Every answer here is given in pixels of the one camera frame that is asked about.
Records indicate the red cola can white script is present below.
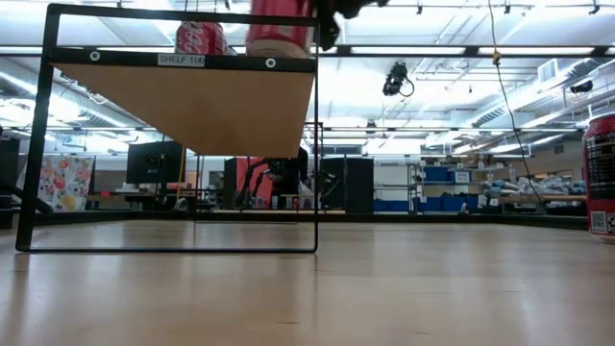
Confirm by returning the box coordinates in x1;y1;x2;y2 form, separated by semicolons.
174;21;230;56

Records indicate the red cola can black script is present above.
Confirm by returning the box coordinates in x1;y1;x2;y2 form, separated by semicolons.
244;0;316;60
581;112;615;245

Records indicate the hanging black cable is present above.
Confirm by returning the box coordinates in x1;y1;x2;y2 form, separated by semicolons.
487;0;547;212

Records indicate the orange partition panel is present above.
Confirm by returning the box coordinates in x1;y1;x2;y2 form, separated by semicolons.
234;156;275;208

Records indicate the cluttered background workbench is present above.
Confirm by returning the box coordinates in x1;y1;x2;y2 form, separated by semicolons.
480;175;588;216

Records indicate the wooden shelf black metal frame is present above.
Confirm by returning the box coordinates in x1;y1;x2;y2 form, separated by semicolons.
15;2;322;255

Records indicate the rack with blue bins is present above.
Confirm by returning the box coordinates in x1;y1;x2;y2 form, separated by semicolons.
373;162;475;214

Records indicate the floral patterned cloth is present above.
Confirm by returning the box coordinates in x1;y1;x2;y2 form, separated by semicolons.
37;154;96;213

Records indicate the black overhead camera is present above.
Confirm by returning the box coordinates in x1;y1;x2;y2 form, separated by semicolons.
381;61;415;98

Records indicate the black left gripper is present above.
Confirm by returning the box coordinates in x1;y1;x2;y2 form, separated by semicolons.
316;0;391;52

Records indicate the black cabinet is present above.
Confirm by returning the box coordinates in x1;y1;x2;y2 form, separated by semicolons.
320;157;376;214

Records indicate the black background monitor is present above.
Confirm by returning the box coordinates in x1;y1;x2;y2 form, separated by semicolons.
126;140;186;185

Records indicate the overhead LED light bar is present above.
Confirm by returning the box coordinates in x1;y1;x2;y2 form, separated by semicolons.
0;43;615;59

